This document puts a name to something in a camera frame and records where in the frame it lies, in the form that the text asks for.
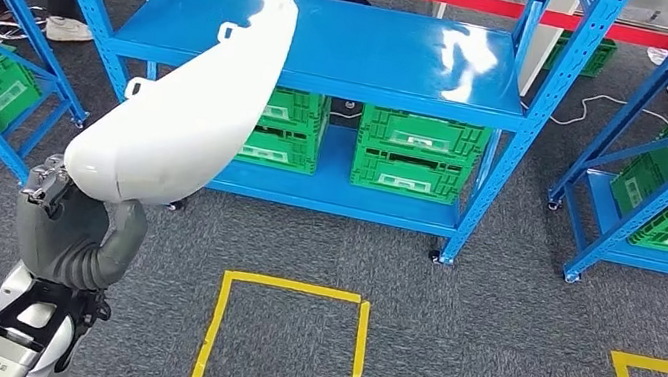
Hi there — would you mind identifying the white curved plastic part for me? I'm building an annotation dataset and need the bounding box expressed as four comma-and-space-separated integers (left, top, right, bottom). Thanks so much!
57, 0, 302, 229

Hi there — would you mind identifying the white floor cable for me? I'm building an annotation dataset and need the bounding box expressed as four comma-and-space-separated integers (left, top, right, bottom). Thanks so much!
514, 79, 668, 144

